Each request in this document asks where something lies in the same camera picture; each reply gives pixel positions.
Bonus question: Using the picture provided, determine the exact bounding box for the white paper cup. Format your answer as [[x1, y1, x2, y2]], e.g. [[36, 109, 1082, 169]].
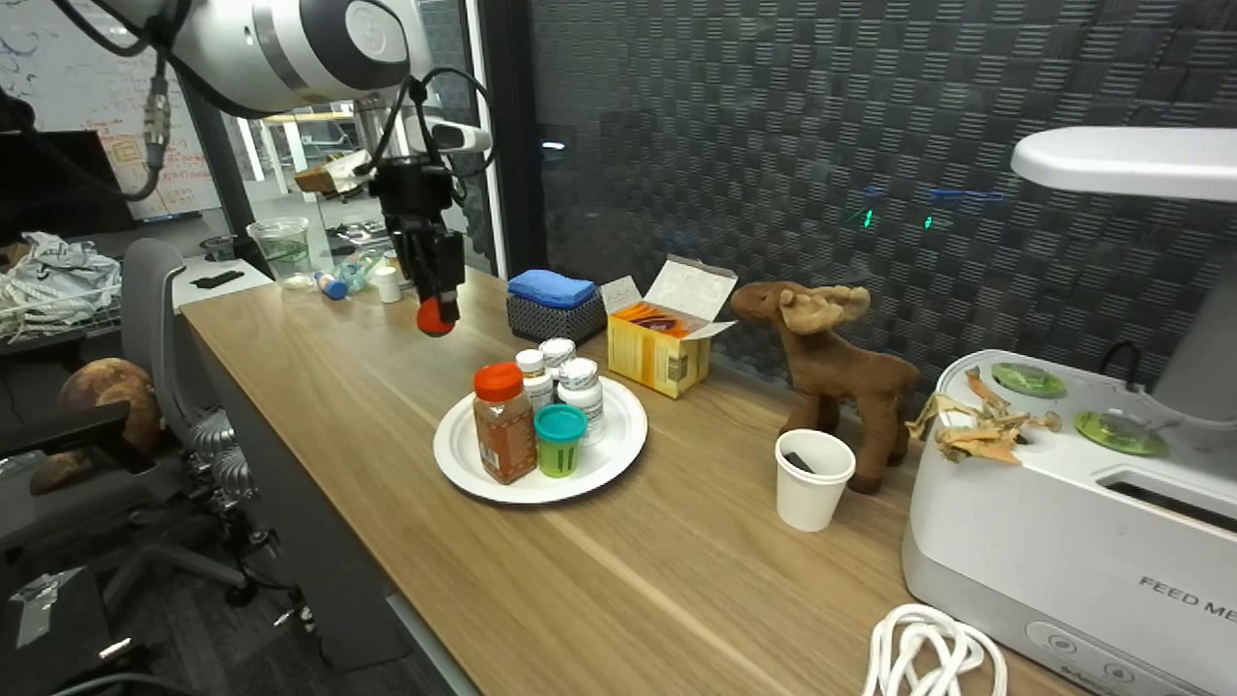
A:
[[773, 428, 853, 535]]

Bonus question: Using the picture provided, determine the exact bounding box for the blue folded cloth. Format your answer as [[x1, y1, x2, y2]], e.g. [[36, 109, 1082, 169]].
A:
[[506, 268, 596, 310]]

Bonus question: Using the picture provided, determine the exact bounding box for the white pill bottle front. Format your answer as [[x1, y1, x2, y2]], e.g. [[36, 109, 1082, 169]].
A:
[[514, 346, 551, 410]]

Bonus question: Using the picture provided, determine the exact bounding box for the small white pill bottle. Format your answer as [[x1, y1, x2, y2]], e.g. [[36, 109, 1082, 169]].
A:
[[556, 355, 603, 419]]

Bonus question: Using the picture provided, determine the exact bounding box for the white pill bottle blue label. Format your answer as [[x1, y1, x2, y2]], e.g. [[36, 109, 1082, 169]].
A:
[[538, 337, 574, 376]]

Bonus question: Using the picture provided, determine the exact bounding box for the spice jar orange lid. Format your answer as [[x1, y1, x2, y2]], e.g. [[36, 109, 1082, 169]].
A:
[[473, 364, 533, 484]]

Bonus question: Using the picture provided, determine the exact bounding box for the brown plush toy on chair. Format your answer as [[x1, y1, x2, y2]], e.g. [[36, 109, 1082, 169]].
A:
[[31, 355, 170, 500]]

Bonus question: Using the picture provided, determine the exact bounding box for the yellow open cardboard box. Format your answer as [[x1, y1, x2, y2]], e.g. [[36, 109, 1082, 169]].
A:
[[599, 255, 738, 399]]

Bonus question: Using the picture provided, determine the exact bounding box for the white paper plate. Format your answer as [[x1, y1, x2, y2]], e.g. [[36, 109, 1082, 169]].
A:
[[434, 377, 648, 508]]

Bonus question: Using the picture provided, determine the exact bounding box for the black office chair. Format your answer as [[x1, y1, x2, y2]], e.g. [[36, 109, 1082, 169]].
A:
[[0, 236, 312, 649]]

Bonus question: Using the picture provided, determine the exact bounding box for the white coiled cable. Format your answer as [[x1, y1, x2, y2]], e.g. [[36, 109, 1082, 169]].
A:
[[859, 598, 1011, 696]]

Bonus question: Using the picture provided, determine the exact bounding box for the white planter appliance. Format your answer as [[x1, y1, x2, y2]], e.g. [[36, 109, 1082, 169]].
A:
[[900, 346, 1237, 696]]

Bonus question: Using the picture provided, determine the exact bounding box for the brown plush moose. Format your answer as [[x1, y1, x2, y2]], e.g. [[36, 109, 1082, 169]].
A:
[[729, 283, 920, 495]]

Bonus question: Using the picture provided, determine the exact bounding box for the red strawberry toy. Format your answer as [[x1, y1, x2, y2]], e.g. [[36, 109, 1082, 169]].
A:
[[413, 296, 456, 337]]

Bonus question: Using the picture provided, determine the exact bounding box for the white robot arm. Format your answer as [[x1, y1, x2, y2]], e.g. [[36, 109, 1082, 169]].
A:
[[98, 0, 462, 334]]

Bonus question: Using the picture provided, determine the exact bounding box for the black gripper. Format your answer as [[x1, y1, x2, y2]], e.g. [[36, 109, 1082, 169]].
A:
[[371, 160, 462, 318]]

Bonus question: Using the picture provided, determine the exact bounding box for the grey basket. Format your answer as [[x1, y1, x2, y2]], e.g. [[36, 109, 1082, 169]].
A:
[[506, 296, 608, 343]]

